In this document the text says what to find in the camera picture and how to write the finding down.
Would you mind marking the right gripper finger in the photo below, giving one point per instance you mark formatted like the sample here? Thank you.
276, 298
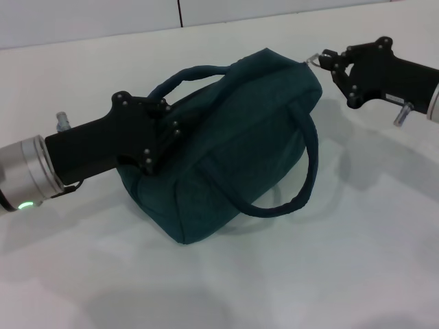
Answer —
346, 82
337, 58

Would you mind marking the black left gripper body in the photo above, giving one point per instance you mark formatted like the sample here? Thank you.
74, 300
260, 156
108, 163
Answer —
106, 144

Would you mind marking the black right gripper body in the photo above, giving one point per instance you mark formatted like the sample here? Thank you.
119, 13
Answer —
387, 75

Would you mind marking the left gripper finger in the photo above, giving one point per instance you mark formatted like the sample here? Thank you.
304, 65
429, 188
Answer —
160, 108
168, 137

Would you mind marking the dark teal fabric lunch bag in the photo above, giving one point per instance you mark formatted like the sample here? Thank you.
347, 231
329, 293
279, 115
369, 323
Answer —
240, 144

